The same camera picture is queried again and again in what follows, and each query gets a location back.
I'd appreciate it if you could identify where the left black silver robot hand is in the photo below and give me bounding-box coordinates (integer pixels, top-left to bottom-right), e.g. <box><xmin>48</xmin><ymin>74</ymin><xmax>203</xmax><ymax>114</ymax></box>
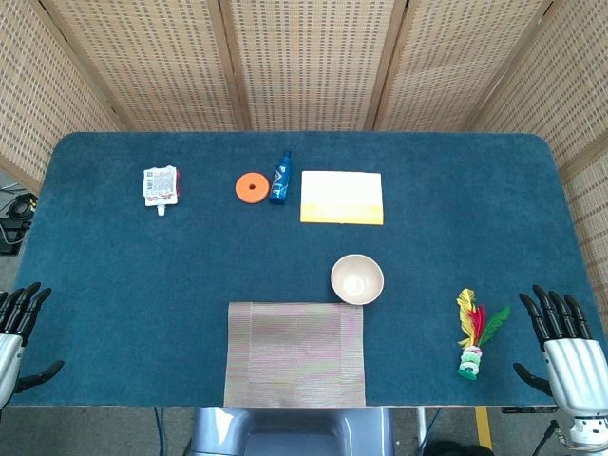
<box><xmin>0</xmin><ymin>281</ymin><xmax>66</xmax><ymax>410</ymax></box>

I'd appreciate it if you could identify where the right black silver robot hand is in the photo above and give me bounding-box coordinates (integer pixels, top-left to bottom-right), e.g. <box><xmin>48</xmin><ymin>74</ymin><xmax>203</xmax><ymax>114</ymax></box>
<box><xmin>512</xmin><ymin>284</ymin><xmax>608</xmax><ymax>422</ymax></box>

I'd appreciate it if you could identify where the white bowl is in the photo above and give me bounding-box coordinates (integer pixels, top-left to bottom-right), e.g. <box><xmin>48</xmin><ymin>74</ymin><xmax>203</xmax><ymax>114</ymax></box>
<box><xmin>331</xmin><ymin>254</ymin><xmax>385</xmax><ymax>306</ymax></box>

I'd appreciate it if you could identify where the beige woven placemat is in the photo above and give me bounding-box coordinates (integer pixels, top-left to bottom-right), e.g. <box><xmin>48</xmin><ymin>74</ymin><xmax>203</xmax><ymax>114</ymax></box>
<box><xmin>222</xmin><ymin>301</ymin><xmax>368</xmax><ymax>409</ymax></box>

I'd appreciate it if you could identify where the colourful feather shuttlecock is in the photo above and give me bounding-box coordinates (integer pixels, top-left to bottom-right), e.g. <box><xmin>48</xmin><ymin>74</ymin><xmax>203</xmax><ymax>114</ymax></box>
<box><xmin>456</xmin><ymin>287</ymin><xmax>512</xmax><ymax>382</ymax></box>

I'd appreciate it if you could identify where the blue carpet table cover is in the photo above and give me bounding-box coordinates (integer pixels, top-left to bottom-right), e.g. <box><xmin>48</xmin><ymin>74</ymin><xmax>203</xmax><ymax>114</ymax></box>
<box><xmin>9</xmin><ymin>131</ymin><xmax>602</xmax><ymax>409</ymax></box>

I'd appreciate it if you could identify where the white table leg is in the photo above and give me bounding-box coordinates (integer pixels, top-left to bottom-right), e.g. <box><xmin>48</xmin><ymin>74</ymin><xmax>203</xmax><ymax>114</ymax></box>
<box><xmin>415</xmin><ymin>407</ymin><xmax>428</xmax><ymax>456</ymax></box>

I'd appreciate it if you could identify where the white spout pouch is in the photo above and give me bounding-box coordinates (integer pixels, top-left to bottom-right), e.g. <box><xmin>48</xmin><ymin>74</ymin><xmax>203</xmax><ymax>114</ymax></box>
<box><xmin>142</xmin><ymin>164</ymin><xmax>182</xmax><ymax>218</ymax></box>

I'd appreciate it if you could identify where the blue-grey robot torso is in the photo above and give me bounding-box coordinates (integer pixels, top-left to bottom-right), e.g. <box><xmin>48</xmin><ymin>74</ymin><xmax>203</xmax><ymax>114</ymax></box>
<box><xmin>189</xmin><ymin>407</ymin><xmax>395</xmax><ymax>456</ymax></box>

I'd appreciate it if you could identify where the orange disc with hole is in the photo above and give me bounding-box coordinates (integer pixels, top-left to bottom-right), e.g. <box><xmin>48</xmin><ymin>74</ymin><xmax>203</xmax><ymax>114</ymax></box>
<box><xmin>234</xmin><ymin>173</ymin><xmax>270</xmax><ymax>205</ymax></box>

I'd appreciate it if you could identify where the yellow white Lexicon book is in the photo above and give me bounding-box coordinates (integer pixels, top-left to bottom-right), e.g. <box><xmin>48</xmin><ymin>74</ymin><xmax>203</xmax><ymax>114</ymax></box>
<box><xmin>299</xmin><ymin>170</ymin><xmax>384</xmax><ymax>225</ymax></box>

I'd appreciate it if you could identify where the blue bottle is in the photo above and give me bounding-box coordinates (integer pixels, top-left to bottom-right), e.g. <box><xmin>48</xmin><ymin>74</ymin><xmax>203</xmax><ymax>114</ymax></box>
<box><xmin>268</xmin><ymin>150</ymin><xmax>293</xmax><ymax>206</ymax></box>

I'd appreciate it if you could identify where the woven bamboo folding screen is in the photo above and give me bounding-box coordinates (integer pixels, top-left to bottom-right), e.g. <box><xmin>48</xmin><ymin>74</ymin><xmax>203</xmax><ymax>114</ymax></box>
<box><xmin>0</xmin><ymin>0</ymin><xmax>608</xmax><ymax>295</ymax></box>

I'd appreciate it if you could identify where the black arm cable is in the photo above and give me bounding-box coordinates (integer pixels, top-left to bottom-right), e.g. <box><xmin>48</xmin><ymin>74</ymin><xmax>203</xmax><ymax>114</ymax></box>
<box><xmin>530</xmin><ymin>418</ymin><xmax>574</xmax><ymax>456</ymax></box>

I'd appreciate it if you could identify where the black floor cable bundle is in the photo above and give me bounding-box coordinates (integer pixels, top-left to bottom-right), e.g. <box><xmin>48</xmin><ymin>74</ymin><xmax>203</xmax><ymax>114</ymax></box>
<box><xmin>0</xmin><ymin>187</ymin><xmax>39</xmax><ymax>256</ymax></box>

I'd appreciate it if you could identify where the blue cable under table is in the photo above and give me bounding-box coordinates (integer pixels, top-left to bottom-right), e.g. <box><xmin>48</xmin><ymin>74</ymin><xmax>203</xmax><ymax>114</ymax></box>
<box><xmin>424</xmin><ymin>407</ymin><xmax>442</xmax><ymax>450</ymax></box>
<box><xmin>152</xmin><ymin>407</ymin><xmax>167</xmax><ymax>456</ymax></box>

